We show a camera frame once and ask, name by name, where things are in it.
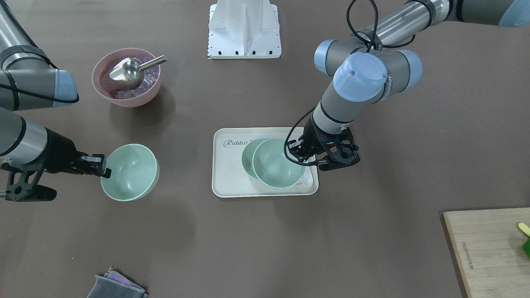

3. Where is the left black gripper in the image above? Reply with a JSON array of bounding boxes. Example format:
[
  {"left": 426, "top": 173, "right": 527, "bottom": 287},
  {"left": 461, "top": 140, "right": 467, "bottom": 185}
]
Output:
[{"left": 287, "top": 117, "right": 360, "bottom": 171}]

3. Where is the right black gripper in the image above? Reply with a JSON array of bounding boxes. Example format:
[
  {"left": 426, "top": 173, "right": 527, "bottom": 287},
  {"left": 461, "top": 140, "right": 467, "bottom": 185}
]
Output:
[{"left": 1, "top": 130, "right": 112, "bottom": 202}]

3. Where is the green bowl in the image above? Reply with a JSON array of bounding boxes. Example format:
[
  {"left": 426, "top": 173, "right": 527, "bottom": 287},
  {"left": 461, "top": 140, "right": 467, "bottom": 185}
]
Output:
[
  {"left": 250, "top": 138, "right": 305, "bottom": 189},
  {"left": 241, "top": 138, "right": 269, "bottom": 180},
  {"left": 100, "top": 144, "right": 160, "bottom": 202}
]

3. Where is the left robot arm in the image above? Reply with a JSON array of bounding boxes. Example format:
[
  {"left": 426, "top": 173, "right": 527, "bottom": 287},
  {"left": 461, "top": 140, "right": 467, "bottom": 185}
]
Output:
[{"left": 283, "top": 0, "right": 529, "bottom": 171}]

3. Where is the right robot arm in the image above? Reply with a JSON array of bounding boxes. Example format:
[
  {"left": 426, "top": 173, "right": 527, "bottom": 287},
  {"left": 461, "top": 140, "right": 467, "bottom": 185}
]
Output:
[{"left": 0, "top": 1, "right": 111, "bottom": 202}]

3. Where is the white ceramic spoon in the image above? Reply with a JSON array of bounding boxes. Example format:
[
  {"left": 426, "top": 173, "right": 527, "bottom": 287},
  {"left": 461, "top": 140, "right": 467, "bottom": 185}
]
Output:
[{"left": 300, "top": 167, "right": 313, "bottom": 187}]

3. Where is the green bowl on tray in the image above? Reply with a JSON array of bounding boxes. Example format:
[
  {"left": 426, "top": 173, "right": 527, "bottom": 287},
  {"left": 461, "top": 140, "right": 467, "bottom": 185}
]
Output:
[{"left": 241, "top": 138, "right": 269, "bottom": 180}]

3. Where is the cream rabbit tray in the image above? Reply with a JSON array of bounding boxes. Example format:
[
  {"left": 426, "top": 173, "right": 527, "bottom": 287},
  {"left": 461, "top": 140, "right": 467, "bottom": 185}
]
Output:
[{"left": 212, "top": 127, "right": 320, "bottom": 198}]

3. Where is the pink bowl with ice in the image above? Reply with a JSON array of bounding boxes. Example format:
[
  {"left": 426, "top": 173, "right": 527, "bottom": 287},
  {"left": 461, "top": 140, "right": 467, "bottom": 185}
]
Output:
[{"left": 92, "top": 48, "right": 161, "bottom": 108}]

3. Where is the metal ice scoop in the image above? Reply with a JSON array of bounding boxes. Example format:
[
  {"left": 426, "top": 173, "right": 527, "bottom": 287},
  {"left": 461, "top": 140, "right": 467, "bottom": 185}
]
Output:
[{"left": 108, "top": 55, "right": 167, "bottom": 91}]

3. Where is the grey cleaning cloth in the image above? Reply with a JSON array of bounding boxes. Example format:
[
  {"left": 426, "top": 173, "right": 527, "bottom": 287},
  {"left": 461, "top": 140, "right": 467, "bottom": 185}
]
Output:
[{"left": 87, "top": 276, "right": 148, "bottom": 298}]

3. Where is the wooden cutting board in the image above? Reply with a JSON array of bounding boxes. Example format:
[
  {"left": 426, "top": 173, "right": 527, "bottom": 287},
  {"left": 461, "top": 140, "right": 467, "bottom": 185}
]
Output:
[{"left": 443, "top": 207, "right": 530, "bottom": 298}]

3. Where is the yellow plastic knife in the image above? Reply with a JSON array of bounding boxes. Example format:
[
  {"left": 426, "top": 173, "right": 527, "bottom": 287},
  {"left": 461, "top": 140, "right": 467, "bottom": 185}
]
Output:
[{"left": 518, "top": 222, "right": 530, "bottom": 237}]

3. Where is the green lime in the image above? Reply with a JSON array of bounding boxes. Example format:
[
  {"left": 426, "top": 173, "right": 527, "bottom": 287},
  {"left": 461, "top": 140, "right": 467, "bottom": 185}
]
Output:
[{"left": 523, "top": 238, "right": 530, "bottom": 258}]

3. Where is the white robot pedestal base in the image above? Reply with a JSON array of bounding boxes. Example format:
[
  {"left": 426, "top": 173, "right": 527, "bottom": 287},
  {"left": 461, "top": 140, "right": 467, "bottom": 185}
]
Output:
[{"left": 207, "top": 0, "right": 282, "bottom": 59}]

